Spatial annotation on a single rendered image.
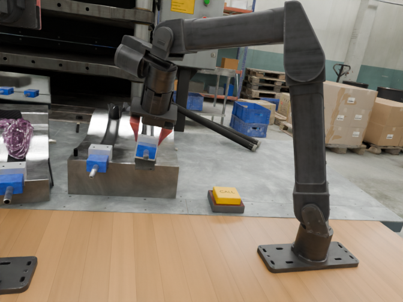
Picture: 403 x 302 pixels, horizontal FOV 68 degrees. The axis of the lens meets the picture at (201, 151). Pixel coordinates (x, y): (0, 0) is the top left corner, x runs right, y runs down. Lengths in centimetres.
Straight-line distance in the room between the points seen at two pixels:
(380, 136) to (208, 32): 469
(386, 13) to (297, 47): 891
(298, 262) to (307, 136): 24
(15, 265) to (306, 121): 53
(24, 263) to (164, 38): 45
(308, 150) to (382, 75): 905
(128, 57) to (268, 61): 735
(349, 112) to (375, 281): 395
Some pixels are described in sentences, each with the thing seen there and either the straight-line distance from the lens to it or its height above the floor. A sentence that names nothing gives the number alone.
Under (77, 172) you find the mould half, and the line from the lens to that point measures 76.
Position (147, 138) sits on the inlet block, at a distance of 71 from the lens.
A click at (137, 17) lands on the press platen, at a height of 126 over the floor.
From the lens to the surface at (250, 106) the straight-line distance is 506.
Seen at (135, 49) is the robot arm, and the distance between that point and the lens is 64.
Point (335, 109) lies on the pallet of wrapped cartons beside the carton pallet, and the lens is 443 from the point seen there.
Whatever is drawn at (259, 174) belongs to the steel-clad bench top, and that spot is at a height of 80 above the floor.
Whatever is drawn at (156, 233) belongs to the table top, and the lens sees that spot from 65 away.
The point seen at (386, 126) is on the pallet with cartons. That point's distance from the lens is 513.
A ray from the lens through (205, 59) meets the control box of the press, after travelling 156.
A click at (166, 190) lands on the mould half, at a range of 76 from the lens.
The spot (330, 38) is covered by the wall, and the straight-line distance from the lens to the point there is 859.
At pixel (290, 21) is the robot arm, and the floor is 123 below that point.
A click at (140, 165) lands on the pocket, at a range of 78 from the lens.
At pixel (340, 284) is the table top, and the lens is 65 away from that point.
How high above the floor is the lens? 117
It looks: 19 degrees down
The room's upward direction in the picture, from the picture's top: 8 degrees clockwise
